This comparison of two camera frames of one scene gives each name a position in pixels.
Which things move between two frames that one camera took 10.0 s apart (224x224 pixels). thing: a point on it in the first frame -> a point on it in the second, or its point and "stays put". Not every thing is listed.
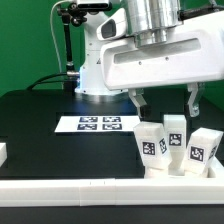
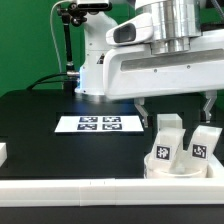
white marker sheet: x=96 y=124 stays put
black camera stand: x=71 y=14 stays put
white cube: x=152 y=144 -> x=165 y=145
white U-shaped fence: x=207 y=190 stays put
